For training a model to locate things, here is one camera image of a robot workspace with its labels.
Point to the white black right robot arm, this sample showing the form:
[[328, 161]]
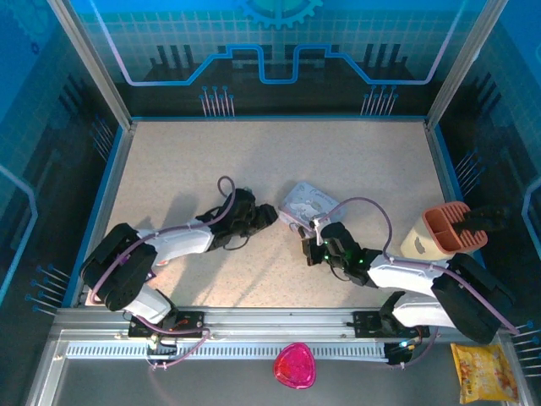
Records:
[[406, 272]]

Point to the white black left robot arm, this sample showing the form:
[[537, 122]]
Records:
[[177, 241]]

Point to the cream holder with salmon top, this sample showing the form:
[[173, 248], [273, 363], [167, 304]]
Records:
[[422, 241]]

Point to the pink translucent bowl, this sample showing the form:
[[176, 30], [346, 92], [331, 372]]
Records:
[[294, 365]]

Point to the black tool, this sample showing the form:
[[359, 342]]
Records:
[[482, 222]]

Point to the yellow snack bag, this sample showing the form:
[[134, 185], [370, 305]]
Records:
[[484, 374]]

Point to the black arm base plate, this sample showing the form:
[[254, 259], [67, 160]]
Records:
[[363, 323], [190, 321]]

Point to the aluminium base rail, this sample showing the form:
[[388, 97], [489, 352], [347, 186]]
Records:
[[274, 317]]

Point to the aluminium back rail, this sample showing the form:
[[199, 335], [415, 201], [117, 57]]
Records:
[[274, 119]]

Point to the aluminium side rail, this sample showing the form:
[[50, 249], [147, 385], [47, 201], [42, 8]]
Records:
[[439, 169], [103, 211]]

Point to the aluminium corner post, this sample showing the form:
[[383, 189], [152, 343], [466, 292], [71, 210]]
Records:
[[460, 67], [89, 63]]

